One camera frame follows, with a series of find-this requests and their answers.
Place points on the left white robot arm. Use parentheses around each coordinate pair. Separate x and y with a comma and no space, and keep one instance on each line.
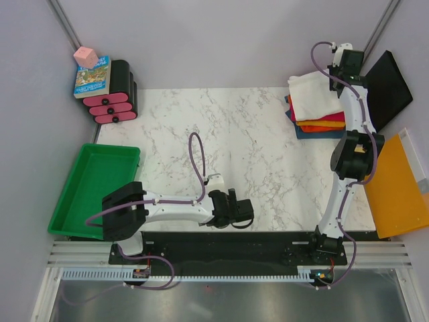
(130,207)

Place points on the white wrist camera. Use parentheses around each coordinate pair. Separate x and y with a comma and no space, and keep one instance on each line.
(338,52)
(215,182)

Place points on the blue paperback book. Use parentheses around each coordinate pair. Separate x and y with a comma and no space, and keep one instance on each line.
(95,81)

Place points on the orange folded t shirt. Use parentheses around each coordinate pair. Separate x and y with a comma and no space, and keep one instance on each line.
(309,129)

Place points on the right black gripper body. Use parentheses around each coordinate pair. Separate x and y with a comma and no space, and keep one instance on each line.
(333,72)

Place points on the white t shirt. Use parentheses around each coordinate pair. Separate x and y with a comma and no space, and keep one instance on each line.
(311,97)

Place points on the pink cube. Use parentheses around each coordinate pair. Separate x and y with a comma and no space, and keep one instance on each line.
(86,57)

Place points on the blue folded t shirt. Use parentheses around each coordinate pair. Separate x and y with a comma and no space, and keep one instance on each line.
(301,135)

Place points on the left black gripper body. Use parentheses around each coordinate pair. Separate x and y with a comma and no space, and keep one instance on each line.
(230,195)

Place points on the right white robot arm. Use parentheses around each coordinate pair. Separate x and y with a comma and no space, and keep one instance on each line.
(354,160)

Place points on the green plastic tray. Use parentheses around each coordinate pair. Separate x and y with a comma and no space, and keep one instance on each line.
(98,171)

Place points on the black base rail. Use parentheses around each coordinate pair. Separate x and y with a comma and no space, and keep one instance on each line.
(237,254)

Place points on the yellow folded t shirt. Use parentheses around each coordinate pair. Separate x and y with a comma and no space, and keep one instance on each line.
(321,123)

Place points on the white cable duct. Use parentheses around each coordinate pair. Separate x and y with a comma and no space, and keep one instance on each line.
(135,274)

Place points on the black tablet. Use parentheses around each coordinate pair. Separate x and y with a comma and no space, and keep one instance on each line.
(388,93)

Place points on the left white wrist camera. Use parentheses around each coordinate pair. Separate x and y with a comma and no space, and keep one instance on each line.
(215,182)

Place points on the orange folder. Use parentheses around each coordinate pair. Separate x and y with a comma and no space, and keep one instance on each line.
(398,192)

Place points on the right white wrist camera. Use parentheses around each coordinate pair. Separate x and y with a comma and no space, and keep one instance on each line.
(338,52)

